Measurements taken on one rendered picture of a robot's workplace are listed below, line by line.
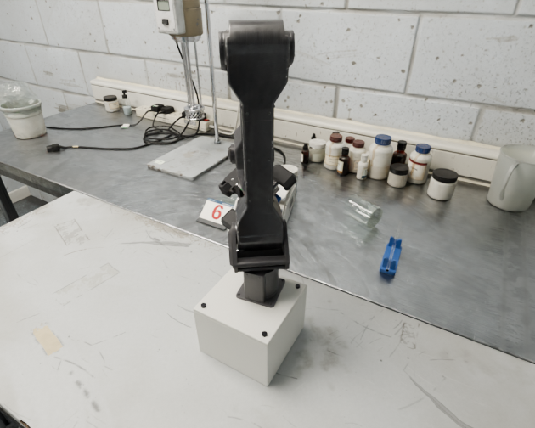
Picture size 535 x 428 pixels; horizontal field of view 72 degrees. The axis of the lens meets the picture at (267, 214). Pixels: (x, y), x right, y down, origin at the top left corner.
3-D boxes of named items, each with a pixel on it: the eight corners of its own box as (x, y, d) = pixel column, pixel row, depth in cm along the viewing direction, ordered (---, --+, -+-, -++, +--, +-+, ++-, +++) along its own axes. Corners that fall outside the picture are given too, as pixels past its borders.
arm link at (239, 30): (292, 22, 38) (284, 14, 43) (222, 24, 37) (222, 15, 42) (284, 256, 56) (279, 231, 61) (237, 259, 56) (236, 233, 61)
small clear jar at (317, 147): (315, 154, 131) (317, 137, 128) (328, 160, 127) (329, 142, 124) (304, 159, 128) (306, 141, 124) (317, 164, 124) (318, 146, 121)
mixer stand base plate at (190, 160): (192, 180, 115) (192, 177, 114) (145, 166, 123) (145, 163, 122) (244, 147, 136) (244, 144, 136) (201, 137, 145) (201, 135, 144)
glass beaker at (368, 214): (373, 234, 94) (347, 218, 99) (388, 214, 94) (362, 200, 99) (364, 223, 88) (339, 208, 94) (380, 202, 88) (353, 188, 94)
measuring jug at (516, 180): (516, 227, 94) (541, 174, 86) (466, 206, 102) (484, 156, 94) (542, 202, 104) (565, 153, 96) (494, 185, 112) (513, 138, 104)
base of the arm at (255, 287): (273, 308, 57) (273, 280, 54) (234, 297, 59) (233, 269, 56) (286, 278, 63) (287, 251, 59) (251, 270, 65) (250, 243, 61)
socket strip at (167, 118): (205, 132, 150) (205, 121, 147) (136, 116, 166) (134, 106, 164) (214, 127, 154) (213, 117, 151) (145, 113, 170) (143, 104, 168)
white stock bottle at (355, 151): (343, 170, 121) (346, 141, 115) (351, 165, 124) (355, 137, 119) (357, 175, 118) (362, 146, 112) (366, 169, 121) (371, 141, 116)
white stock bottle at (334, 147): (324, 161, 126) (328, 131, 120) (342, 163, 125) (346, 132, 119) (323, 169, 121) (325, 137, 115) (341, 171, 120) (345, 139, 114)
